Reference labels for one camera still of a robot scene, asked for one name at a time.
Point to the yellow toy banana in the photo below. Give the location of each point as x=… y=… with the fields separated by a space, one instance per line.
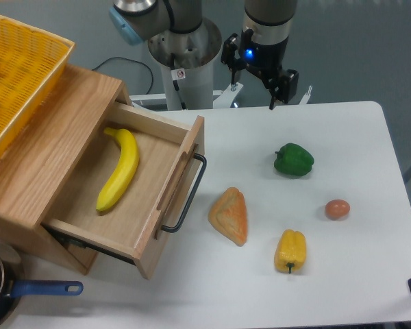
x=124 y=171

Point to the yellow plastic basket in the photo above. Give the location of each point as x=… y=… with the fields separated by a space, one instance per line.
x=31 y=62

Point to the blue handled frying pan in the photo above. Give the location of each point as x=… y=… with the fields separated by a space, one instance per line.
x=14 y=285

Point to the wooden drawer cabinet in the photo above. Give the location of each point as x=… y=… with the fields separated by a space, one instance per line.
x=38 y=163

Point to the green toy bell pepper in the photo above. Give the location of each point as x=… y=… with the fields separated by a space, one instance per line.
x=293 y=159

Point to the orange toy bread wedge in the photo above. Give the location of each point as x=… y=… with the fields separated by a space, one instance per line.
x=228 y=215

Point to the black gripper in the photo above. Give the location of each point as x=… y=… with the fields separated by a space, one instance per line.
x=264 y=62

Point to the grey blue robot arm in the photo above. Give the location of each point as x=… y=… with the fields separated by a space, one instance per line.
x=139 y=21

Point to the yellow toy bell pepper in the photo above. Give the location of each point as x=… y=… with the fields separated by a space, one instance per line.
x=290 y=254

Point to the brown toy egg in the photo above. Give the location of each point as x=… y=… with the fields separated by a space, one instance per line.
x=337 y=208

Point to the wooden top drawer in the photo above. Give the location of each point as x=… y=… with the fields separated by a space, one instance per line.
x=136 y=228

